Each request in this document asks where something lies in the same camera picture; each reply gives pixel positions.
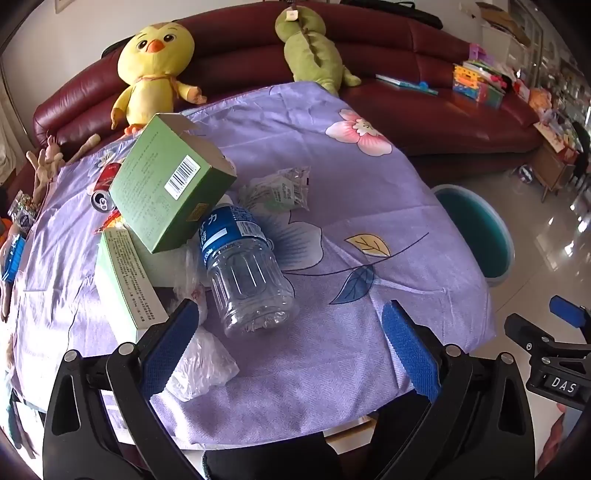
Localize wooden side table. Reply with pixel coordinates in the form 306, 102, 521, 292
531, 134, 578, 204

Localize dark green cardboard box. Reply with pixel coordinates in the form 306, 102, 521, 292
108, 113, 238, 254

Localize yellow chick plush toy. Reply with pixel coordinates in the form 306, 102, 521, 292
110, 21, 208, 136

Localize light green box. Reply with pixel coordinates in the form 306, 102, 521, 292
95, 226, 169, 344

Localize red soda can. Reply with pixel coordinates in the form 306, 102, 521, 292
90, 161, 123, 213

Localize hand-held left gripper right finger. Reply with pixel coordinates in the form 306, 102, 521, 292
367, 300, 548, 480

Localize colourful toy box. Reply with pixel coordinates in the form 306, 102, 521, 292
451, 62, 508, 109

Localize blue plastic object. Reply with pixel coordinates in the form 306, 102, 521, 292
2, 233, 26, 282

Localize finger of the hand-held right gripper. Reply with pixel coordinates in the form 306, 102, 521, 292
549, 295, 591, 329
503, 313, 591, 370

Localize person's dark trousers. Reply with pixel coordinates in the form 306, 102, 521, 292
201, 431, 384, 480

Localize green dinosaur plush toy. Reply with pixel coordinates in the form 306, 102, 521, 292
274, 4, 362, 95

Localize clear plastic wrapper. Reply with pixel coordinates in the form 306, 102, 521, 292
238, 166, 311, 213

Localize brown cardboard box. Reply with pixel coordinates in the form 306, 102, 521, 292
475, 2, 532, 47

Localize orange snack packet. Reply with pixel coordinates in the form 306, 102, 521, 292
95, 210, 127, 234

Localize thin blue book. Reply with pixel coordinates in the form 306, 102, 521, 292
375, 74, 439, 96

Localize white tissue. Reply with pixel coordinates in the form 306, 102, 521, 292
164, 323, 241, 402

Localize purple floral cloth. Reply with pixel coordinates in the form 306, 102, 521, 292
9, 82, 497, 450

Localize teal plastic basin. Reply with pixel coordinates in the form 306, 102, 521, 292
431, 184, 515, 288

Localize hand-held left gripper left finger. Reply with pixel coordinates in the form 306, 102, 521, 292
42, 299, 206, 480

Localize black bag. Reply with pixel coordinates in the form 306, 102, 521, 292
342, 0, 444, 28

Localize clear plastic water bottle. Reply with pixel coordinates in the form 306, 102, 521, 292
198, 203, 296, 337

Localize red leather sofa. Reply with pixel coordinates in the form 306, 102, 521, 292
32, 0, 546, 195

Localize beige plush rabbit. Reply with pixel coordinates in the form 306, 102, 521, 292
25, 134, 101, 204

